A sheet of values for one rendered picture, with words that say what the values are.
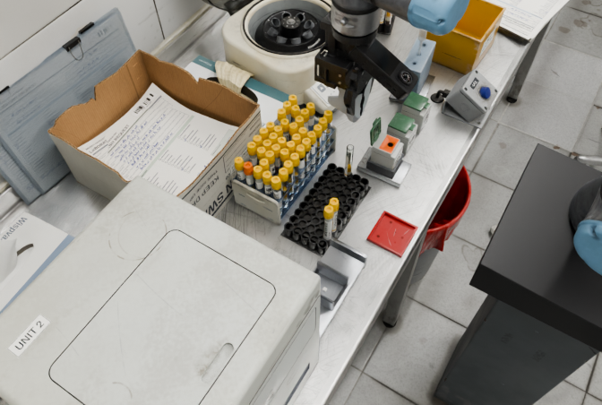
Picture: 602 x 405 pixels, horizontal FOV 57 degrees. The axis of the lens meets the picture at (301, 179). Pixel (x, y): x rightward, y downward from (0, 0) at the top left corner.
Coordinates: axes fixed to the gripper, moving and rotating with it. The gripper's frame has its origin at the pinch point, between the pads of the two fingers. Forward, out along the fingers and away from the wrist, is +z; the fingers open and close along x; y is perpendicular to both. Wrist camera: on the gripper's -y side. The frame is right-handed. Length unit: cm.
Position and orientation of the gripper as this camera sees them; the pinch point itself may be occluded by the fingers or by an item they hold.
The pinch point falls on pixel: (357, 117)
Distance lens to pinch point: 101.1
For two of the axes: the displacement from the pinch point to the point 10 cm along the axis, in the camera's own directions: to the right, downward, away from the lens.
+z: 0.2, 5.9, 8.1
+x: -5.2, 7.0, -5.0
